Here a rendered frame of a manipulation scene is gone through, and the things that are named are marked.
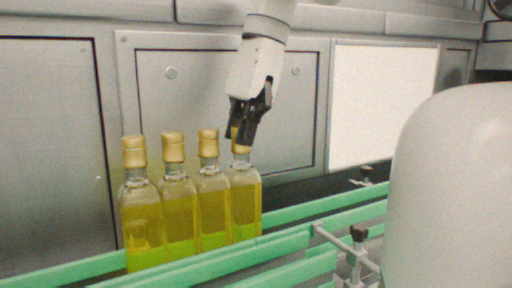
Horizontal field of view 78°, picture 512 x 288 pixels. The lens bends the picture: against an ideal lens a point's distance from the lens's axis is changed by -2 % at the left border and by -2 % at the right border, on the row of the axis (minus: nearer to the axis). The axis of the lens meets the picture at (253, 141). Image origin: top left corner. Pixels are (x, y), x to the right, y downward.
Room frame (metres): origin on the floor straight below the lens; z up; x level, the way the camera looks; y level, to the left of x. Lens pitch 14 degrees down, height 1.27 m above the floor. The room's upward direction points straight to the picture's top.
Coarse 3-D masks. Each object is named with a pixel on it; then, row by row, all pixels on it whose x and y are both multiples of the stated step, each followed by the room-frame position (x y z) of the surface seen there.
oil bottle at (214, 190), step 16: (192, 176) 0.50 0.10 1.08; (208, 176) 0.48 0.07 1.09; (224, 176) 0.49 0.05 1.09; (208, 192) 0.47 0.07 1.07; (224, 192) 0.49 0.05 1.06; (208, 208) 0.47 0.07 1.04; (224, 208) 0.49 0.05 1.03; (208, 224) 0.47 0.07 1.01; (224, 224) 0.49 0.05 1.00; (208, 240) 0.47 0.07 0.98; (224, 240) 0.49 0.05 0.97
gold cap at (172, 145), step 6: (162, 132) 0.48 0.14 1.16; (168, 132) 0.48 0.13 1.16; (174, 132) 0.48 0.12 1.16; (180, 132) 0.48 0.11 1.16; (162, 138) 0.47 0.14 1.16; (168, 138) 0.46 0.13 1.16; (174, 138) 0.46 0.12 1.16; (180, 138) 0.47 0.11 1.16; (162, 144) 0.47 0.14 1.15; (168, 144) 0.46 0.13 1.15; (174, 144) 0.46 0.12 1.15; (180, 144) 0.47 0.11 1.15; (162, 150) 0.47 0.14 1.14; (168, 150) 0.46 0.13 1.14; (174, 150) 0.46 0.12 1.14; (180, 150) 0.47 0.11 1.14; (162, 156) 0.47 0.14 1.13; (168, 156) 0.46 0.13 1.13; (174, 156) 0.46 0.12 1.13; (180, 156) 0.47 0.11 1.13; (168, 162) 0.46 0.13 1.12; (174, 162) 0.46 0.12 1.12; (180, 162) 0.47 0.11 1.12
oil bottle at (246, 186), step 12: (228, 168) 0.53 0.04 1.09; (240, 168) 0.51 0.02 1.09; (252, 168) 0.52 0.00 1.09; (240, 180) 0.50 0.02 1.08; (252, 180) 0.51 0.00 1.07; (240, 192) 0.50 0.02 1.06; (252, 192) 0.51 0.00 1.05; (240, 204) 0.50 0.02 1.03; (252, 204) 0.51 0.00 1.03; (240, 216) 0.50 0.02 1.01; (252, 216) 0.51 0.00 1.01; (240, 228) 0.50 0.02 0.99; (252, 228) 0.51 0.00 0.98; (240, 240) 0.50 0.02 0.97
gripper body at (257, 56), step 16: (240, 48) 0.56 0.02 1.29; (256, 48) 0.51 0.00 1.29; (272, 48) 0.50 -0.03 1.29; (240, 64) 0.54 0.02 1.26; (256, 64) 0.49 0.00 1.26; (272, 64) 0.50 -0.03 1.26; (240, 80) 0.52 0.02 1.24; (256, 80) 0.49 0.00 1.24; (272, 80) 0.51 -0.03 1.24; (240, 96) 0.50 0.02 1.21; (256, 96) 0.51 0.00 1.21; (272, 96) 0.50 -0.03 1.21
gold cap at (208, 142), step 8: (200, 128) 0.51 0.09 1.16; (208, 128) 0.51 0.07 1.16; (216, 128) 0.51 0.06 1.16; (200, 136) 0.49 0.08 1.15; (208, 136) 0.49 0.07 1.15; (216, 136) 0.50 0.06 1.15; (200, 144) 0.49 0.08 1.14; (208, 144) 0.49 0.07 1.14; (216, 144) 0.49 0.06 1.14; (200, 152) 0.49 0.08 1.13; (208, 152) 0.49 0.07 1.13; (216, 152) 0.49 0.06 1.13
